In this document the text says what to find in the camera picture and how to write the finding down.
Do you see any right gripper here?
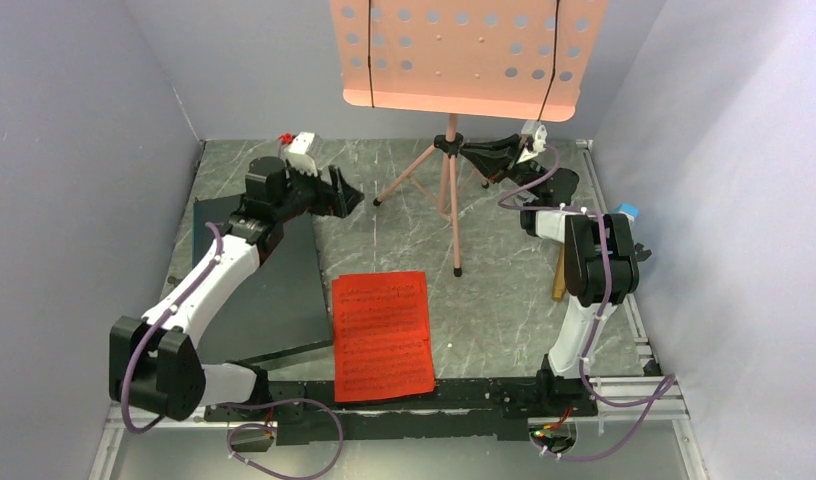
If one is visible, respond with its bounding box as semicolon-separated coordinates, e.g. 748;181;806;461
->
460;136;546;199

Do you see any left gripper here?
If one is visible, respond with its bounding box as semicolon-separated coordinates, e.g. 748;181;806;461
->
274;159;365;223

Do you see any pink tripod music stand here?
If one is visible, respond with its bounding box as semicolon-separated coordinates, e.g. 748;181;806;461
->
328;0;611;278

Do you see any gold microphone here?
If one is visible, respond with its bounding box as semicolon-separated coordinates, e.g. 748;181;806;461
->
551;245;566;302

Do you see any blue metronome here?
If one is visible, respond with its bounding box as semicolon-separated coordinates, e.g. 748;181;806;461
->
612;203;639;223

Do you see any red sheet music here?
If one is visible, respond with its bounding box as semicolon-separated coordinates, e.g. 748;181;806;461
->
331;271;436;403
409;270;431;341

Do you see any black microphone desk stand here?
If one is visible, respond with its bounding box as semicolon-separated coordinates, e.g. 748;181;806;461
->
634;243;653;263

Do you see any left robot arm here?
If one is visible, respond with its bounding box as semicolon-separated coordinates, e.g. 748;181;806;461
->
108;157;364;433

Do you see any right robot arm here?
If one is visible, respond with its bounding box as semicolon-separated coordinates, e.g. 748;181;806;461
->
459;134;650;415

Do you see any dark grey rack box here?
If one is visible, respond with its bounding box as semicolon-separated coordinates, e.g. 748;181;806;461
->
197;214;333;369

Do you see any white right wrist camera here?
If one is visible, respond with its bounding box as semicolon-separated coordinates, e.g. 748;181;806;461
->
517;120;548;164

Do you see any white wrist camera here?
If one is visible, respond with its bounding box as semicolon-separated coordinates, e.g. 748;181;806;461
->
278;132;323;177
517;120;548;164

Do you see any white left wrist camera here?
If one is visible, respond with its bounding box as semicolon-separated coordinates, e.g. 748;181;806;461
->
278;132;323;177

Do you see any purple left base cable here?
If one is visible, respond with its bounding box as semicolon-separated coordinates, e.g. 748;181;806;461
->
225;398;346;480

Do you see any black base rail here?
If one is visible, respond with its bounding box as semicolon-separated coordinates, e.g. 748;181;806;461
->
204;372;598;446

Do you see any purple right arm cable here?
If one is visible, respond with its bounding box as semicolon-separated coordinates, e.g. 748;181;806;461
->
497;145;678;464

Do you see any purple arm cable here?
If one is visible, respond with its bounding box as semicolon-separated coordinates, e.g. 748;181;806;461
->
119;221;226;436
497;145;678;464

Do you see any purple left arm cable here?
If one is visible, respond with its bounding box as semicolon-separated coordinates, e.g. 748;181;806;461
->
119;221;226;436

